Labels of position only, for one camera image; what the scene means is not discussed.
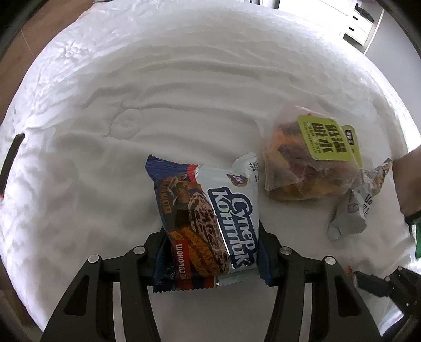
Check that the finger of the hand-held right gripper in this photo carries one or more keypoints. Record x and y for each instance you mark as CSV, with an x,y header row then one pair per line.
x,y
375,284

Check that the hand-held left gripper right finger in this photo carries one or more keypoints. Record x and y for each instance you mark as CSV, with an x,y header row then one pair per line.
x,y
264,266

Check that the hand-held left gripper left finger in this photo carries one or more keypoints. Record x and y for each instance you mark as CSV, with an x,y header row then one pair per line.
x,y
141,263

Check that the green tray box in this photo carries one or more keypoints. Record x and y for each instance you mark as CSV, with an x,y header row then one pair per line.
x,y
418,240

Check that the blue white biscuit packet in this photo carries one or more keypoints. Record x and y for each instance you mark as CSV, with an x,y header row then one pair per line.
x,y
204,217

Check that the person's right forearm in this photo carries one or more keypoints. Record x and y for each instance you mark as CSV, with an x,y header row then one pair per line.
x,y
409,184

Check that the white blue snack packet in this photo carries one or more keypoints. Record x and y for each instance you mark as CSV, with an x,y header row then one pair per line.
x,y
358,207

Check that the clear dried fruit packet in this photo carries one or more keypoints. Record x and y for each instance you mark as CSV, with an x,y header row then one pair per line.
x,y
306,164

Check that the black flat object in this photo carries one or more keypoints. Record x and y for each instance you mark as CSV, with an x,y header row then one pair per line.
x,y
10,164

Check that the white bed quilt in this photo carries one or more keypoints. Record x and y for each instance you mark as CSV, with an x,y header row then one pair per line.
x,y
164,98

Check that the white drawer unit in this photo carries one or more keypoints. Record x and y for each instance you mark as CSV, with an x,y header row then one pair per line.
x,y
358,26

